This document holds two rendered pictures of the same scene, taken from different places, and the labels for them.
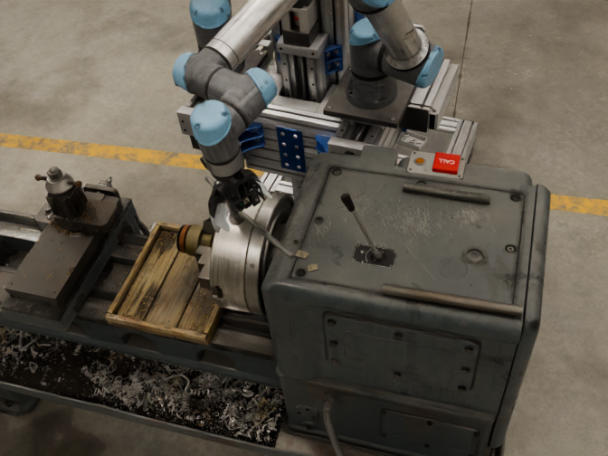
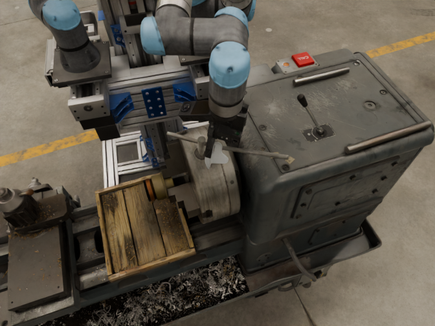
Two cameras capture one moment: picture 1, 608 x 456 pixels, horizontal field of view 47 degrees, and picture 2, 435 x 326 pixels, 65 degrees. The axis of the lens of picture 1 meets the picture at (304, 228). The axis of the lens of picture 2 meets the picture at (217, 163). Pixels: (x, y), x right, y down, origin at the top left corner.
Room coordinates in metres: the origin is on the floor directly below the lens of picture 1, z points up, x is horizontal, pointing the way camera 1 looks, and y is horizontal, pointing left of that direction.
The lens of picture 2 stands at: (0.63, 0.49, 2.03)
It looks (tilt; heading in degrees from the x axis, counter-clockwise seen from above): 55 degrees down; 321
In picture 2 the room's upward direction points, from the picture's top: 2 degrees counter-clockwise
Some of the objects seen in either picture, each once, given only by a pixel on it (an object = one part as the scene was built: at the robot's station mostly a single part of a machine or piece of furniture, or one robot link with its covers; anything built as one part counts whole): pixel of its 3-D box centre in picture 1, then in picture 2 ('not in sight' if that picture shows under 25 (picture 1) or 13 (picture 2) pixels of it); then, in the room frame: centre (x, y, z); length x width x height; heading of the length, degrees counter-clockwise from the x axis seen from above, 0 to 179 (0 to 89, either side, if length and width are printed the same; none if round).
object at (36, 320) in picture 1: (58, 252); (28, 254); (1.39, 0.74, 0.90); 0.47 x 0.30 x 0.06; 159
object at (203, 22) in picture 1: (212, 17); (65, 22); (1.86, 0.20, 1.33); 0.13 x 0.12 x 0.14; 0
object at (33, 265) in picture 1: (69, 240); (35, 240); (1.38, 0.69, 0.95); 0.43 x 0.17 x 0.05; 159
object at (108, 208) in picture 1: (82, 215); (38, 216); (1.43, 0.64, 0.99); 0.20 x 0.10 x 0.05; 69
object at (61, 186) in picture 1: (58, 180); (8, 198); (1.44, 0.66, 1.13); 0.08 x 0.08 x 0.03
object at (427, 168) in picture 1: (435, 171); (295, 68); (1.20, -0.34, 1.23); 0.13 x 0.08 x 0.05; 69
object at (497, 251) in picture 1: (408, 276); (307, 141); (1.02, -0.24, 1.06); 0.59 x 0.48 x 0.39; 69
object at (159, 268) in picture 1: (181, 279); (143, 221); (1.24, 0.37, 0.89); 0.36 x 0.30 x 0.04; 159
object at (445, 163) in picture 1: (446, 164); (302, 60); (1.20, -0.36, 1.26); 0.06 x 0.06 x 0.02; 69
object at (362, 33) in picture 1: (373, 45); (201, 3); (1.62, -0.25, 1.33); 0.13 x 0.12 x 0.14; 46
